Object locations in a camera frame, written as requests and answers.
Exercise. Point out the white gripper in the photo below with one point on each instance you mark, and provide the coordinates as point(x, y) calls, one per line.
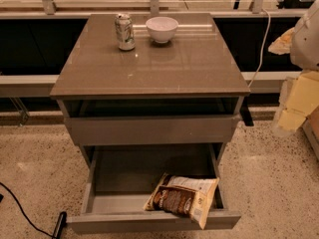
point(306, 45)

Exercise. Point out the brown chip bag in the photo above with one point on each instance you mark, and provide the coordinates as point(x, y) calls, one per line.
point(184, 196)

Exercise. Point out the grey drawer cabinet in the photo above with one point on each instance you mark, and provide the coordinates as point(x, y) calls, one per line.
point(193, 75)

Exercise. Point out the grey top drawer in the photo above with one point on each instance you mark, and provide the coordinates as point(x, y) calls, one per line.
point(148, 130)

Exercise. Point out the cardboard box at right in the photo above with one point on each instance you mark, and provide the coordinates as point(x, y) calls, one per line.
point(311, 129)

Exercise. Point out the white ceramic bowl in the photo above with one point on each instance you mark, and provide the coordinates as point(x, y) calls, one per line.
point(161, 29)

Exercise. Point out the green soda can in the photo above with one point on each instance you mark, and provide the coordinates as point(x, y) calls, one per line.
point(125, 32)

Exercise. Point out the black floor plug block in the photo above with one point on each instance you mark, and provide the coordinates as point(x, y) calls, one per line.
point(61, 223)

